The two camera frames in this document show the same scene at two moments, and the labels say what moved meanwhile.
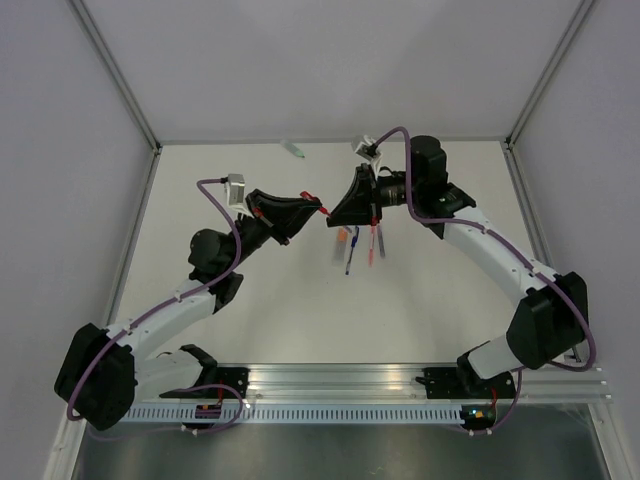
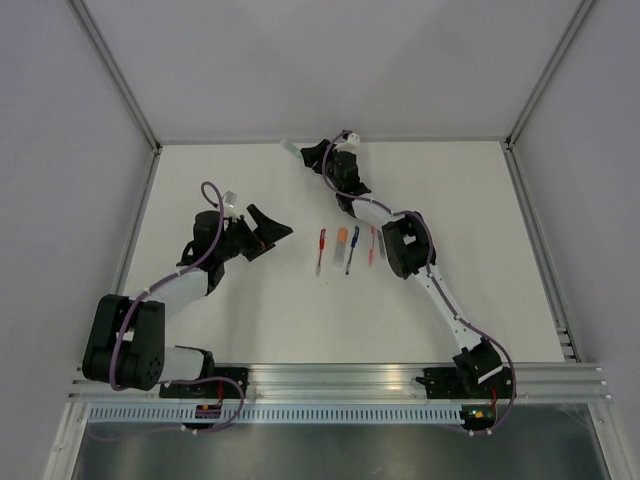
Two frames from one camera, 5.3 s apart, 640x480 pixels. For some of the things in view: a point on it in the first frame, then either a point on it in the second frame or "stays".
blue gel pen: [353, 244] stays
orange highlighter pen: [340, 248] stays
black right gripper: [361, 201] → [316, 153]
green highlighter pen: [292, 148] stays
